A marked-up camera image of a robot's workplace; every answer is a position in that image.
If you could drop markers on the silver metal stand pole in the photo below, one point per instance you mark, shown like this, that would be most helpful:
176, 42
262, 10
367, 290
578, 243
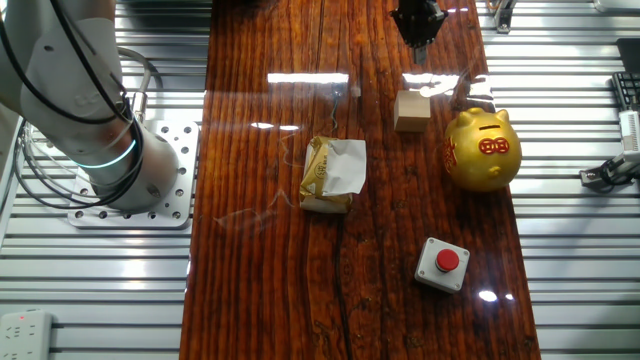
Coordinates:
505, 17

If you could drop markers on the grey box red push button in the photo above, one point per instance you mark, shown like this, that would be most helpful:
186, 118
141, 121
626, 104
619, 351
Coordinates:
432, 275

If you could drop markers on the light wooden cube block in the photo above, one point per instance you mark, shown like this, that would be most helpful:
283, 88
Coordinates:
411, 115

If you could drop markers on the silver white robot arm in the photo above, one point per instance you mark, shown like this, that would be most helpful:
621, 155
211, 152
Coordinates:
65, 85

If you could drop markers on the black flat panel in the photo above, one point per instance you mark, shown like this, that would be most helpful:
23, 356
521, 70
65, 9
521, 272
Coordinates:
630, 55

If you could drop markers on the grey conduit with metal connector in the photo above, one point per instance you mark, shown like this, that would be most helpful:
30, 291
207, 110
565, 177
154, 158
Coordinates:
140, 102

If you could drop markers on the golden piggy bank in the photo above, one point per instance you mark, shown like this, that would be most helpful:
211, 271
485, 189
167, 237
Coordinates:
480, 165

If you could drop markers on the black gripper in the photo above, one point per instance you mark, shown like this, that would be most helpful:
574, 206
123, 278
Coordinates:
417, 6

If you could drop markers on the white power strip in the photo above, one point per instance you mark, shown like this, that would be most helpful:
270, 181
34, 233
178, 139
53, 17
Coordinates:
22, 335

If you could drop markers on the black keyboard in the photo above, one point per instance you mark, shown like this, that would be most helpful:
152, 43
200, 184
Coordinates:
627, 90

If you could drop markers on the silver perforated base plate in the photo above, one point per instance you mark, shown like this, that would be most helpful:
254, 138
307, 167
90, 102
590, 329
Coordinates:
187, 175

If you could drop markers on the gold white snack packet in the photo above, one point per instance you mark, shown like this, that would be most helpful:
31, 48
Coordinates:
327, 175

